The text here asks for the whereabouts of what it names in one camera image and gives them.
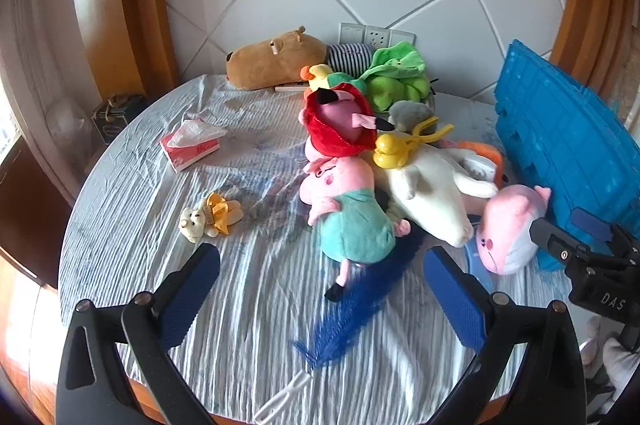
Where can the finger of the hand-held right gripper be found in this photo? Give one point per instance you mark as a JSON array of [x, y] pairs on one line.
[[592, 224], [555, 240]]

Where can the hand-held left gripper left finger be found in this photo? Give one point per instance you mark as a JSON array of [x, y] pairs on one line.
[[192, 295]]

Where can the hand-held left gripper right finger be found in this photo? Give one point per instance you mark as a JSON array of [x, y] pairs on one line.
[[452, 295]]

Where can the small cream bear yellow dress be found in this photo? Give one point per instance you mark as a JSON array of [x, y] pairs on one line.
[[192, 222]]

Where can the blue plastic crate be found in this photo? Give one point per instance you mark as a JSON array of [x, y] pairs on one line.
[[550, 130]]

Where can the light blue plastic hairbrush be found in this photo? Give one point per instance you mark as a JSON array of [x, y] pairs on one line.
[[475, 265]]

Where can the pink whale plush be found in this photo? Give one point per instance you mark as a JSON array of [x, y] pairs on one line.
[[505, 230]]

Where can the white animal plush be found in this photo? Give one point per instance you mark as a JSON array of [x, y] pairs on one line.
[[435, 200]]

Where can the white plastic power adapter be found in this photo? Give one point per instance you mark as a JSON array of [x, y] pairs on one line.
[[480, 167]]

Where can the blue feather duster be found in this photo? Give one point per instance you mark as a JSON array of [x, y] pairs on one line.
[[345, 325]]

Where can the pink pig plush orange dress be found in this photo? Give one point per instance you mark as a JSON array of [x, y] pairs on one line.
[[482, 150]]

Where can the pink pig plush green shirt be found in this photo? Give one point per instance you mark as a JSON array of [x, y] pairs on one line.
[[355, 230]]

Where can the red tissue pack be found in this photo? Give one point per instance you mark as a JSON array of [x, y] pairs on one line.
[[192, 152]]

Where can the yellow duck plastic clip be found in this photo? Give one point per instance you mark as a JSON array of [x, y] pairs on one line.
[[392, 150]]

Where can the grey animal plush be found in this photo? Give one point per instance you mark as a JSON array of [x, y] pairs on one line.
[[407, 112]]

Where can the pink pig plush red dress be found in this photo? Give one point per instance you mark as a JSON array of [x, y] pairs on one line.
[[335, 135]]

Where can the clear plastic container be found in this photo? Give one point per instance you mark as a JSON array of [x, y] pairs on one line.
[[70, 125]]

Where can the green plush toy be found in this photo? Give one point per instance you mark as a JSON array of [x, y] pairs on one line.
[[395, 80]]

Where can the white book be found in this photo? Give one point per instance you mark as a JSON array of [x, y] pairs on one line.
[[290, 87]]

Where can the brown capybara plush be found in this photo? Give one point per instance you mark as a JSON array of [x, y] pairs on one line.
[[270, 60]]

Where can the black white striped plush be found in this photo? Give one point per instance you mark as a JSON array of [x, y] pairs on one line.
[[350, 57]]

